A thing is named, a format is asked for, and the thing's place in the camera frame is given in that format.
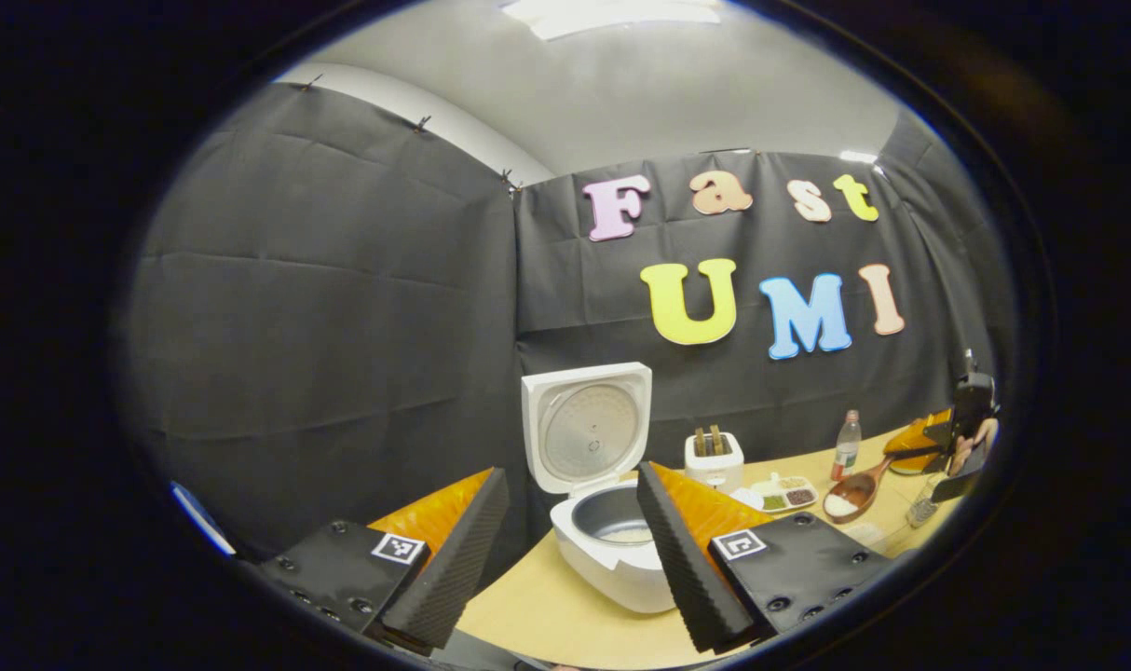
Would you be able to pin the ceiling light panel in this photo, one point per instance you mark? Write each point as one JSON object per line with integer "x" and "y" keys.
{"x": 612, "y": 14}
{"x": 859, "y": 157}

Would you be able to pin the clear plastic bottle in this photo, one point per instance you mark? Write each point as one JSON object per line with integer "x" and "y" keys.
{"x": 845, "y": 452}

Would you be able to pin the pile of white rice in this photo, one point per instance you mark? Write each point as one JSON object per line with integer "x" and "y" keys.
{"x": 841, "y": 505}

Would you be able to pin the blue and white panel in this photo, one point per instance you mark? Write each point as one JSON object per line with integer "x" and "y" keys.
{"x": 202, "y": 517}

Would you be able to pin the clear plastic tray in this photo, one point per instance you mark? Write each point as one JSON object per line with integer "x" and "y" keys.
{"x": 868, "y": 534}

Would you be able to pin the black backdrop cloth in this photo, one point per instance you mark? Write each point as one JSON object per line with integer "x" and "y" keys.
{"x": 342, "y": 326}

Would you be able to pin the brown wooden spoon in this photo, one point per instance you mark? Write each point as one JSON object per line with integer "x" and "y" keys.
{"x": 865, "y": 486}

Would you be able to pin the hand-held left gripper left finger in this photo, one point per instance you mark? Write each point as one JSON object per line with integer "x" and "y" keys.
{"x": 454, "y": 568}

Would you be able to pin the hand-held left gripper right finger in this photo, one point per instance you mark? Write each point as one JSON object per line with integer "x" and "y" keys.
{"x": 682, "y": 568}

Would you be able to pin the white rice cooker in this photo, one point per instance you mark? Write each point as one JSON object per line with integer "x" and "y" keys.
{"x": 584, "y": 429}

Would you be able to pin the white toaster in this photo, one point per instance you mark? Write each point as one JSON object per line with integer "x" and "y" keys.
{"x": 715, "y": 473}

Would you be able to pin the brown bread slice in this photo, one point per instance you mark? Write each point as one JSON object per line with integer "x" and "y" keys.
{"x": 701, "y": 442}
{"x": 717, "y": 440}

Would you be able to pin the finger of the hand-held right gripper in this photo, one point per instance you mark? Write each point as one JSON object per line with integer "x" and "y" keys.
{"x": 957, "y": 485}
{"x": 915, "y": 438}

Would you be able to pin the white divided grain dish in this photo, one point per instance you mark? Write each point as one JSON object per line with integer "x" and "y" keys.
{"x": 780, "y": 492}

